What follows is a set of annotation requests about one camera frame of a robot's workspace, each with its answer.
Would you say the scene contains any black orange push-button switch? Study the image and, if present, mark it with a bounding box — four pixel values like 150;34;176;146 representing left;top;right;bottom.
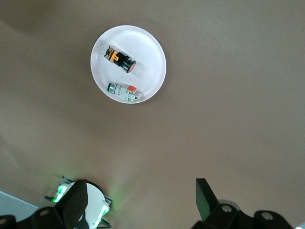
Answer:
103;45;137;74

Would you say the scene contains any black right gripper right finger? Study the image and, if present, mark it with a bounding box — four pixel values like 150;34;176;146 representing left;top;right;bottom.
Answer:
192;177;294;229

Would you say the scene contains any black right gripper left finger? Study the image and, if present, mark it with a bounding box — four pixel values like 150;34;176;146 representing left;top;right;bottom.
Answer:
0;178;90;229

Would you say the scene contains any pale pink round plate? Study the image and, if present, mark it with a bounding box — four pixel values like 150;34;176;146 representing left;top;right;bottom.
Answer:
90;25;167;104

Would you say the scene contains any white green push-button switch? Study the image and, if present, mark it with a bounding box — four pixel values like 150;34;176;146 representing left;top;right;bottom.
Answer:
106;82;144;104

